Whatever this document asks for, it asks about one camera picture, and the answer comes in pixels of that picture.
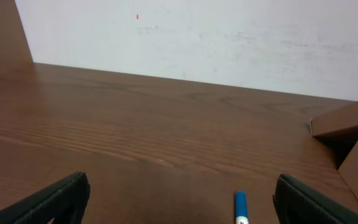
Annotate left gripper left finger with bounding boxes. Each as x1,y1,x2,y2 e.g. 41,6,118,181
0,172,90,224

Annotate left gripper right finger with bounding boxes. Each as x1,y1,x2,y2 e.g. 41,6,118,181
273,174,358,224

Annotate blue whiteboard marker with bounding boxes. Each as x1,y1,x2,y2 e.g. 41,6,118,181
234,191,249,224

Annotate cardboard box with open lid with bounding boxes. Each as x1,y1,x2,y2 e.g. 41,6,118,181
310,102,358,199

